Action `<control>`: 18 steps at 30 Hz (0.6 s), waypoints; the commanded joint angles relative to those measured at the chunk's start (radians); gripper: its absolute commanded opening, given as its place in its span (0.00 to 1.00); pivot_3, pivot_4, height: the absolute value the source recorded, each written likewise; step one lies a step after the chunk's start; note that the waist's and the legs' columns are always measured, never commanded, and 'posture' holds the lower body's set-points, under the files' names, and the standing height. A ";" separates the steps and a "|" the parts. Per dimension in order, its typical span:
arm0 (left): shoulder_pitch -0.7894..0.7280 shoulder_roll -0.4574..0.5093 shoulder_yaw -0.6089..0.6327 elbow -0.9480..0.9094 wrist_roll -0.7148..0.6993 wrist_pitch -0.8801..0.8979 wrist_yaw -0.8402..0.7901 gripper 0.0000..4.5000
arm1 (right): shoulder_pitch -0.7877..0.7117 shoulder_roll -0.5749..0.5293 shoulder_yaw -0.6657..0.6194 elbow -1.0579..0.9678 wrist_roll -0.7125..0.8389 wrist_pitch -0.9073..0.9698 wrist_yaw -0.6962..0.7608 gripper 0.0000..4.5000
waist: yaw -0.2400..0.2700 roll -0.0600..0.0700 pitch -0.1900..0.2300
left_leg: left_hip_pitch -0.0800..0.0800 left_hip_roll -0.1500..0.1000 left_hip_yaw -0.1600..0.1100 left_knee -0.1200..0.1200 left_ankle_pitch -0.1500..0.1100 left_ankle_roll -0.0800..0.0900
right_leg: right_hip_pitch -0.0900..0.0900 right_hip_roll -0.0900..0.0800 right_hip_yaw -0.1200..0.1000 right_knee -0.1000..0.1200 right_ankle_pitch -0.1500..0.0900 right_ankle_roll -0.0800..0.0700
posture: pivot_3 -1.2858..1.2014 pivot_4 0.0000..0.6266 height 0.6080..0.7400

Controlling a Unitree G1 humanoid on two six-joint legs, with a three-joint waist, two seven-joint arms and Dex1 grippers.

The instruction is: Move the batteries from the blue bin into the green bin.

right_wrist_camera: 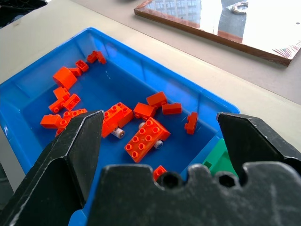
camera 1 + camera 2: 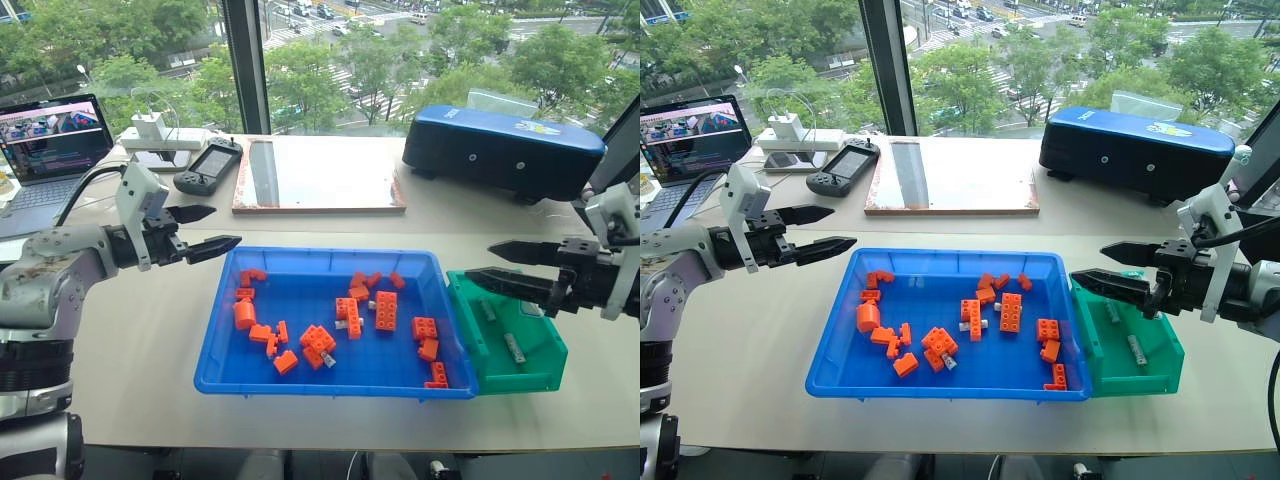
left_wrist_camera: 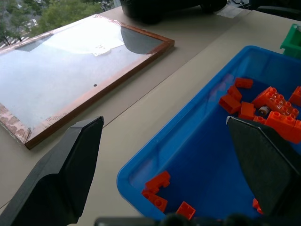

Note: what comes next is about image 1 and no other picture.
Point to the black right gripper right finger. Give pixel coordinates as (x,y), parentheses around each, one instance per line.
(254,141)

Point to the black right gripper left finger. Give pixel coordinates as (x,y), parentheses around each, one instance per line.
(58,169)

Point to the green plastic tray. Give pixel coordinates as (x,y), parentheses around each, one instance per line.
(219,153)

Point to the blue plastic tray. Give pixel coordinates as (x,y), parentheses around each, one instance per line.
(117,82)

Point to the small orange studded block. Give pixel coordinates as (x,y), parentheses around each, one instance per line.
(160,171)
(60,131)

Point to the small orange flat block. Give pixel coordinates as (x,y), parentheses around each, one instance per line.
(191,123)

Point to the orange wheeled plastic toy brick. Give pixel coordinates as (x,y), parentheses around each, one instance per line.
(145,140)

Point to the orange round cylinder block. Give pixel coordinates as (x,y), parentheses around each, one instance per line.
(64,77)

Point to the small orange hollow block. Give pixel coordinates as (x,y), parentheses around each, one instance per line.
(82,66)

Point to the brown-framed mirror board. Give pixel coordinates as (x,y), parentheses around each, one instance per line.
(258,23)

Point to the orange L-shaped small block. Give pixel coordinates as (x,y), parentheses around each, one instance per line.
(96,57)

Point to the silver crumpled object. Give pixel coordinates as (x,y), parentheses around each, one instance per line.
(238,7)

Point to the black object beyond table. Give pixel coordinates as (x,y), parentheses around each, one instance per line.
(16,11)

